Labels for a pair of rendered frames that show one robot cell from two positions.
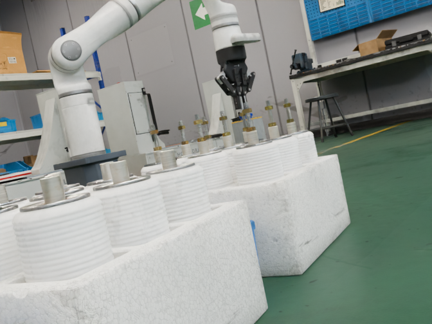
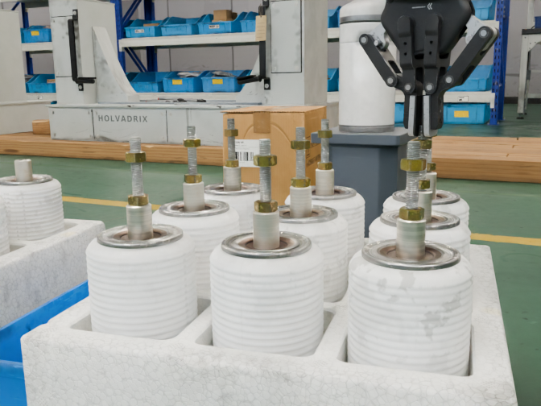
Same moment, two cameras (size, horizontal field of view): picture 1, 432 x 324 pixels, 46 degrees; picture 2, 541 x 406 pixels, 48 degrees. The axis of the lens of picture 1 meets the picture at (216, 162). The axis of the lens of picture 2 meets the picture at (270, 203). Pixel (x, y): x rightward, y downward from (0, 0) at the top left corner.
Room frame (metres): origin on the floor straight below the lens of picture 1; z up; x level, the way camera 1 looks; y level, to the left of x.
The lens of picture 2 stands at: (1.04, -0.62, 0.39)
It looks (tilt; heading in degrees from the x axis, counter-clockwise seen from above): 12 degrees down; 78
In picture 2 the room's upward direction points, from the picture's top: 1 degrees counter-clockwise
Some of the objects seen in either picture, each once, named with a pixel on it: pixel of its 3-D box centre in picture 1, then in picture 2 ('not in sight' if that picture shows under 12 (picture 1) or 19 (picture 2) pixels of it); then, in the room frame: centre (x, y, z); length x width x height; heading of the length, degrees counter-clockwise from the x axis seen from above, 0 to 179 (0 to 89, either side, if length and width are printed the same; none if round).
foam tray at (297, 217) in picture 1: (243, 215); (301, 361); (1.19, -0.04, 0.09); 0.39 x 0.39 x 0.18; 61
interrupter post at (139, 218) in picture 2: (252, 139); (139, 222); (1.03, -0.08, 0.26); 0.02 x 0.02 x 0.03
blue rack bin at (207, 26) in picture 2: not in sight; (226, 23); (1.91, 5.38, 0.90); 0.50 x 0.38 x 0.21; 53
